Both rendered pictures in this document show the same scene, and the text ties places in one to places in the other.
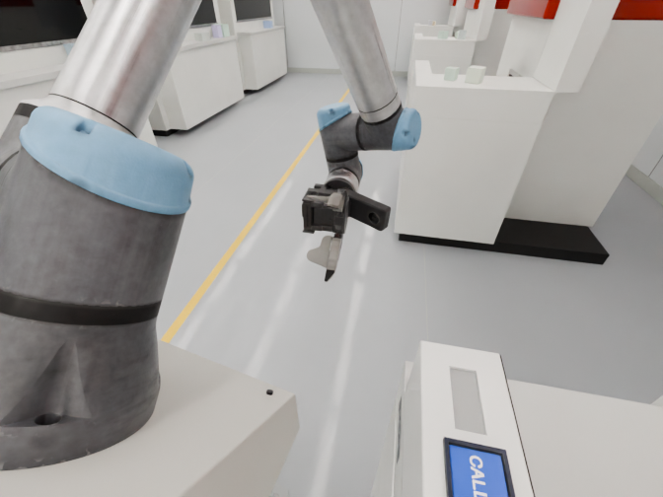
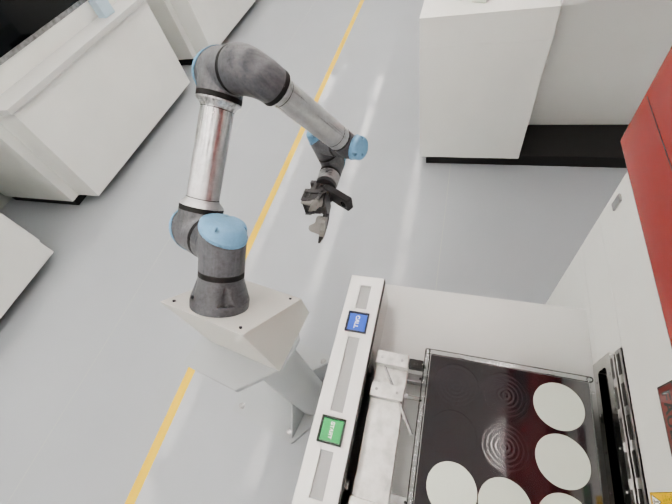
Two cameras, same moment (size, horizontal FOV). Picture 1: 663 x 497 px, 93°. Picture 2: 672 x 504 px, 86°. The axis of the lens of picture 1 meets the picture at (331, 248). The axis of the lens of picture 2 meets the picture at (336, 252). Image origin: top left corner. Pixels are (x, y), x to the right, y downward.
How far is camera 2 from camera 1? 0.65 m
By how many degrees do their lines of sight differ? 19
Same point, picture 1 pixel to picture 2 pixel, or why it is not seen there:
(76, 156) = (217, 239)
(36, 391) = (221, 300)
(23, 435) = (221, 310)
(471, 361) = (370, 282)
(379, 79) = (329, 134)
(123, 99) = (213, 191)
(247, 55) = not seen: outside the picture
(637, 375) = not seen: hidden behind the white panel
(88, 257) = (225, 265)
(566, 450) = (427, 317)
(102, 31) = (200, 168)
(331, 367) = not seen: hidden behind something
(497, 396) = (375, 296)
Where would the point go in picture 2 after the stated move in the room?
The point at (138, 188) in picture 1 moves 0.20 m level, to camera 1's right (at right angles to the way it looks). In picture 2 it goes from (233, 243) to (314, 237)
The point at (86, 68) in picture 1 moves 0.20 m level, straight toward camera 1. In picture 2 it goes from (199, 185) to (225, 232)
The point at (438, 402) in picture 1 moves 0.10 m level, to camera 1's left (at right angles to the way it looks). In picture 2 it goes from (351, 299) to (315, 300)
